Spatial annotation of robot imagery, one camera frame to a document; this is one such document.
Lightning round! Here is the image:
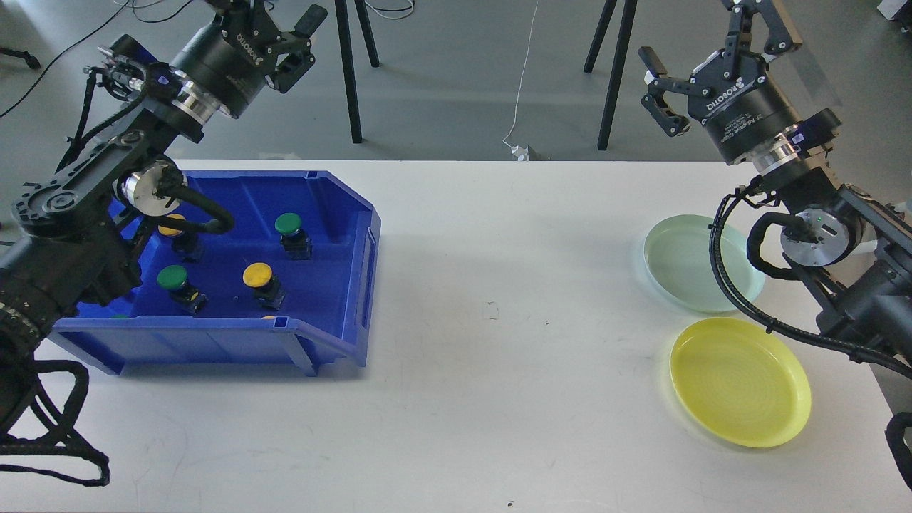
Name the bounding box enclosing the black tripod left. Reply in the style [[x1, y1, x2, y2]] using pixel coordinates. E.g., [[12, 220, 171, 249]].
[[333, 1, 379, 144]]

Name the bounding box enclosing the green push button front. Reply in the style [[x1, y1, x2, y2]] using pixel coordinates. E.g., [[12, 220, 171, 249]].
[[156, 265, 208, 316]]

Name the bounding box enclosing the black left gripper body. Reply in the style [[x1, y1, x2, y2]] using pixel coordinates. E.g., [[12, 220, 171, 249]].
[[170, 16, 281, 119]]

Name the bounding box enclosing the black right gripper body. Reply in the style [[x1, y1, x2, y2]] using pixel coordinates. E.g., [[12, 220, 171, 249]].
[[688, 56, 802, 165]]

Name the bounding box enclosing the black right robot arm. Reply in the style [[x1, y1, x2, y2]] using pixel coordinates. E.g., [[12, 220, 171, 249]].
[[638, 1, 911, 378]]

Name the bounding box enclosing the green push button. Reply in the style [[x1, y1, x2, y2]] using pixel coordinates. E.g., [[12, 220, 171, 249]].
[[156, 265, 208, 316], [274, 212, 313, 260]]

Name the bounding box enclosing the white cable with plug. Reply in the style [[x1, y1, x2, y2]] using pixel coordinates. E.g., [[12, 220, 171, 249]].
[[502, 0, 542, 162]]

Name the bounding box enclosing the blue plastic storage bin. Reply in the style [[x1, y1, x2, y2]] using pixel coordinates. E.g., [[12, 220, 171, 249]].
[[49, 171, 380, 375]]

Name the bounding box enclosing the yellow push button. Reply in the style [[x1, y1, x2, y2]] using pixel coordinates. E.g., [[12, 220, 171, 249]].
[[242, 262, 286, 311], [157, 225, 205, 263]]

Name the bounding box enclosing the yellow plate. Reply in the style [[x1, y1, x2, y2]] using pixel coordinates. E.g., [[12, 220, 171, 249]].
[[667, 317, 812, 449]]

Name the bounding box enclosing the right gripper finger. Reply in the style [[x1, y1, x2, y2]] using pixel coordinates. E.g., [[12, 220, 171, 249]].
[[721, 0, 802, 79], [638, 46, 703, 138]]

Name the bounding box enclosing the black tripod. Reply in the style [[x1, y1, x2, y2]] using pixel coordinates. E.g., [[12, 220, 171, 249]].
[[583, 1, 638, 150], [333, 1, 379, 144]]

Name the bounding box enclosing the black tripod right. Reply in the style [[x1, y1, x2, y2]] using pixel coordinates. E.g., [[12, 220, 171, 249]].
[[583, 1, 638, 150]]

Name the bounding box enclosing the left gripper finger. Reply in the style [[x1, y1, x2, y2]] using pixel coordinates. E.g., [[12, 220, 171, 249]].
[[267, 4, 328, 54], [265, 56, 316, 94]]

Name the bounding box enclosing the pale green plate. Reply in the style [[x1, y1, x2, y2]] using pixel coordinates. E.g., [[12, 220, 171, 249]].
[[643, 214, 766, 314]]

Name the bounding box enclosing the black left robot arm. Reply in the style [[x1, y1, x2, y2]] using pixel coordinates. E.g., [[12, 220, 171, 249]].
[[1, 1, 328, 487]]

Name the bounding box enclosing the black floor cable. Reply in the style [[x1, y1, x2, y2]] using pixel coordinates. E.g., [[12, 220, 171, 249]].
[[0, 0, 197, 119]]

